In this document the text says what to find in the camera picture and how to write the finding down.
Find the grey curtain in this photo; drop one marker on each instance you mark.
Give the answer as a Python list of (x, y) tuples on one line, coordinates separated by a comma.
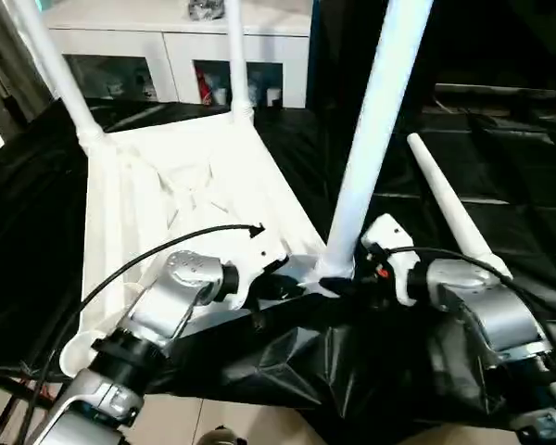
[(14, 79)]

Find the grey bundle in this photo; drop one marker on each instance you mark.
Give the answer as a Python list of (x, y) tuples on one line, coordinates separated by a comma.
[(206, 9)]

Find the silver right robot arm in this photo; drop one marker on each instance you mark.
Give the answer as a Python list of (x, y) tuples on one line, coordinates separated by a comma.
[(500, 315)]

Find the black folding table frame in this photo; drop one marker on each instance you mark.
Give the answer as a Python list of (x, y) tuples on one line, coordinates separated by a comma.
[(4, 394)]

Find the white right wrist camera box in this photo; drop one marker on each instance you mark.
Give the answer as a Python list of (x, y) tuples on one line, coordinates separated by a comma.
[(389, 241)]

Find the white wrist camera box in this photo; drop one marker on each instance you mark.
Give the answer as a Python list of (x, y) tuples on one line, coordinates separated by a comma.
[(259, 259), (389, 241)]

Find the black mat cloth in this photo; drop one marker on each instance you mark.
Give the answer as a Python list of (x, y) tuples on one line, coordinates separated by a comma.
[(491, 194)]

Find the grey metal bar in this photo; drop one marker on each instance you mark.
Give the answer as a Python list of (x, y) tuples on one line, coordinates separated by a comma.
[(505, 90)]

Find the white plastic table top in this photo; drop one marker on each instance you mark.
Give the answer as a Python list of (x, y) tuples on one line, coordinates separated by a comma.
[(167, 176)]

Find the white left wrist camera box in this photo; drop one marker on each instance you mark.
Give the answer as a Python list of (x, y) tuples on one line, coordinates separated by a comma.
[(259, 259)]

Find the white plastic table leg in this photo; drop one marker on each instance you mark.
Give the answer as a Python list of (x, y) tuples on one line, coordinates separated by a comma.
[(380, 116), (239, 60), (445, 194), (60, 79)]

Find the white glass-door cabinet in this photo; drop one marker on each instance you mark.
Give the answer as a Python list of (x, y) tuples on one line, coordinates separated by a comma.
[(176, 51)]

